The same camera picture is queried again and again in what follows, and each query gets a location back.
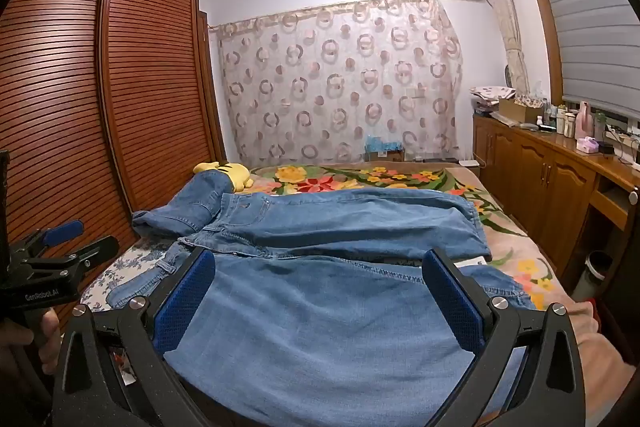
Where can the person's left hand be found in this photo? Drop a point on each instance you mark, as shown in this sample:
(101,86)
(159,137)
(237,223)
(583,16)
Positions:
(47,342)

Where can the cardboard box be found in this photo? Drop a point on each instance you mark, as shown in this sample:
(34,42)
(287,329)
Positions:
(520,109)

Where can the stack of folded cloths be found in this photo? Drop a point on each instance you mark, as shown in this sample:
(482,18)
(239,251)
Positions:
(492,96)

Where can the white bottle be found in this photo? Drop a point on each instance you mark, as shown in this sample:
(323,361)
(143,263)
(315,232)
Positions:
(570,124)

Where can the brown louvered wooden wardrobe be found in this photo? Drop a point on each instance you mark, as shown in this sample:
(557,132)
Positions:
(75,107)

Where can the small pink box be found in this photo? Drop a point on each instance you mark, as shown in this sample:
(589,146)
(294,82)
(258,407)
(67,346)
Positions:
(586,145)

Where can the blue denim jeans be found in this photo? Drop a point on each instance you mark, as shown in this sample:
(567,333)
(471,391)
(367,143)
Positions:
(97,292)

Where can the grey trash bin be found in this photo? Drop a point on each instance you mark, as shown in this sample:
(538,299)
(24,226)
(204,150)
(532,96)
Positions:
(592,274)

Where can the grey window blind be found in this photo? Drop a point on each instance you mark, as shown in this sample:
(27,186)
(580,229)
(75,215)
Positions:
(585,17)

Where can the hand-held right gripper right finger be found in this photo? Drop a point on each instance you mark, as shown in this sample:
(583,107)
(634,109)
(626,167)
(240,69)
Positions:
(455,302)

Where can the pink bottle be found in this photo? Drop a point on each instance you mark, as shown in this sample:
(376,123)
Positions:
(583,122)

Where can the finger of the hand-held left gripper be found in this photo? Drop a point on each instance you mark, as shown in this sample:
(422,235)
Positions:
(95,252)
(62,231)

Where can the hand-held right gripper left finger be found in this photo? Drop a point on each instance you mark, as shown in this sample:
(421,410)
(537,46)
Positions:
(185,302)

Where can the wooden sideboard cabinet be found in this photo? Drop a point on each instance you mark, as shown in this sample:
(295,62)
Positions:
(530,177)

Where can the white power strip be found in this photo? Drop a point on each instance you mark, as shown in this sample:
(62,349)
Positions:
(620,137)

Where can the beige tied window curtain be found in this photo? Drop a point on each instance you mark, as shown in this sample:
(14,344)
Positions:
(505,17)

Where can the circle patterned sheer curtain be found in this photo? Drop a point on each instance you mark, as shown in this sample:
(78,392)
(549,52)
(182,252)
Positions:
(340,82)

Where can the yellow plush toy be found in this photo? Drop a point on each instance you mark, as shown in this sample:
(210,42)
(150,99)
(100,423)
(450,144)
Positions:
(235,174)

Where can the green bottle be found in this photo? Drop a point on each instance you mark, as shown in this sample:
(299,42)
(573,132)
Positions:
(600,127)

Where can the blue denim pants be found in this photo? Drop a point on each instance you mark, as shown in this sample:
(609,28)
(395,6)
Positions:
(195,202)
(350,217)
(320,322)

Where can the floral blanket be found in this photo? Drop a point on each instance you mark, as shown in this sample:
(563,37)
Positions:
(510,252)

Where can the blue packet on box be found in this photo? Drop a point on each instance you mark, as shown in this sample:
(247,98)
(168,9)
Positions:
(384,146)

